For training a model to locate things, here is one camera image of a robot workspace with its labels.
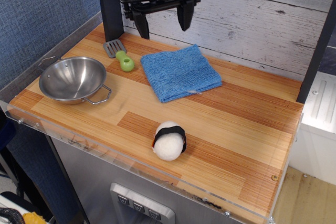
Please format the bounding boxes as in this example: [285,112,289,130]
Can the white plush sushi toy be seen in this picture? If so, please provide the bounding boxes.
[152,121,187,161]

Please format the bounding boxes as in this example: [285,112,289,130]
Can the dark left frame post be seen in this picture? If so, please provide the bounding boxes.
[100,0,124,41]

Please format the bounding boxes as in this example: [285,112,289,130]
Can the green handled toy spatula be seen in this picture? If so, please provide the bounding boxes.
[103,39,135,72]

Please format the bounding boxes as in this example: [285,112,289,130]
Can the steel bowl with handles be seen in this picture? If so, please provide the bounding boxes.
[38,56,112,105]

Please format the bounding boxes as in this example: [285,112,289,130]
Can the silver button control panel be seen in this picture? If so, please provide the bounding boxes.
[110,183,175,223]

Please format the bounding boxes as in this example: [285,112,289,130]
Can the dark right frame post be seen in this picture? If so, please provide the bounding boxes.
[296,0,335,104]

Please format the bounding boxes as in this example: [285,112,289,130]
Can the blue towel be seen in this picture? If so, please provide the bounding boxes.
[140,45,222,103]

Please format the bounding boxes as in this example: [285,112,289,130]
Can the clear acrylic table guard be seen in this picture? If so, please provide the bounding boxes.
[2,96,301,223]

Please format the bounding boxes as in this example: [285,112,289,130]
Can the dark frame post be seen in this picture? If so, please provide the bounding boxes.
[100,0,124,41]
[296,0,335,104]

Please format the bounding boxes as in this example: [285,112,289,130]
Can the yellow black object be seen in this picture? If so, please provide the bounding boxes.
[1,208,47,224]

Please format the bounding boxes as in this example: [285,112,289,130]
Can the white ribbed cabinet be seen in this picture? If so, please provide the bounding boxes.
[289,72,335,185]

